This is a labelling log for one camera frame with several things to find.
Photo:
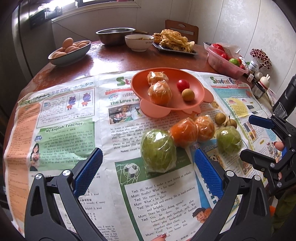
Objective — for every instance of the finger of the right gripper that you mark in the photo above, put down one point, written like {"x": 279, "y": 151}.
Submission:
{"x": 260, "y": 121}
{"x": 261, "y": 163}

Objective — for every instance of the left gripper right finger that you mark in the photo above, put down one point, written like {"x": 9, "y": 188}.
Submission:
{"x": 252, "y": 220}

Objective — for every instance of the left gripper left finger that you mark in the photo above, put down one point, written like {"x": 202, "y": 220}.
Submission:
{"x": 42, "y": 217}

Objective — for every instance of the brown longan with stem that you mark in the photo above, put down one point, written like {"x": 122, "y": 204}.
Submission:
{"x": 231, "y": 122}

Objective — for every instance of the small green fruit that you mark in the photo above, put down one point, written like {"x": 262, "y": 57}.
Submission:
{"x": 228, "y": 140}

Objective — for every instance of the orange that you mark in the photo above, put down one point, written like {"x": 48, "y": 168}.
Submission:
{"x": 155, "y": 76}
{"x": 205, "y": 127}
{"x": 160, "y": 93}
{"x": 184, "y": 132}

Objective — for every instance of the red cherry tomato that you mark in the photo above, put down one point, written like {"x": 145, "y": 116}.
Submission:
{"x": 182, "y": 85}

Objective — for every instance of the large green fruit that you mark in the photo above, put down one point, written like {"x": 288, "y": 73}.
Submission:
{"x": 158, "y": 151}

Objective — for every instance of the right hand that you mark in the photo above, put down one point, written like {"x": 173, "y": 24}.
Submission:
{"x": 279, "y": 146}

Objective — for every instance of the left hand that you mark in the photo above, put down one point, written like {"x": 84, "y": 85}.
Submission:
{"x": 161, "y": 237}

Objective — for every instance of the right newspaper sheet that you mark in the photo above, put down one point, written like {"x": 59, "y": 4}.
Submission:
{"x": 235, "y": 99}

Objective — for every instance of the newspaper sheet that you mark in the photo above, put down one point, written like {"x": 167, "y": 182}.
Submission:
{"x": 56, "y": 127}
{"x": 235, "y": 99}

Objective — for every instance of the white pill bottle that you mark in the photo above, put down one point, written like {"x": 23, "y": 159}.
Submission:
{"x": 253, "y": 66}

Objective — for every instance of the pink basin of tomatoes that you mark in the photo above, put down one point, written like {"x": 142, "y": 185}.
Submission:
{"x": 226, "y": 65}

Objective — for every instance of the white plastic bag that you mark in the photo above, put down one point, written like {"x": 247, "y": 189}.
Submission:
{"x": 231, "y": 50}

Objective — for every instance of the left newspaper sheet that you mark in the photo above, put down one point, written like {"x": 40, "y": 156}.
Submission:
{"x": 56, "y": 127}

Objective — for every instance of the black tray of fried food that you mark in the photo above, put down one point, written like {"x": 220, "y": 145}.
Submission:
{"x": 173, "y": 41}

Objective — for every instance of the orange plastic fruit bowl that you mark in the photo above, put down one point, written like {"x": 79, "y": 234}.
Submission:
{"x": 140, "y": 87}

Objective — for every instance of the wooden chair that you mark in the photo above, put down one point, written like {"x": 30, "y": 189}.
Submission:
{"x": 187, "y": 30}

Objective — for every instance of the white ceramic bowl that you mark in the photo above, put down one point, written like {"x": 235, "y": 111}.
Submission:
{"x": 139, "y": 42}

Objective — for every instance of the bowl of eggs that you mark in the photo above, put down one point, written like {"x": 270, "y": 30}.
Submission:
{"x": 70, "y": 52}

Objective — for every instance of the dark refrigerator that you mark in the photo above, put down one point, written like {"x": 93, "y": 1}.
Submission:
{"x": 24, "y": 49}

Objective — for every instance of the steel mixing bowl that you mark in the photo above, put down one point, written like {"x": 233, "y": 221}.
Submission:
{"x": 114, "y": 36}

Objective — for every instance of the window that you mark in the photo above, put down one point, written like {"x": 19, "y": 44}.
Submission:
{"x": 108, "y": 4}

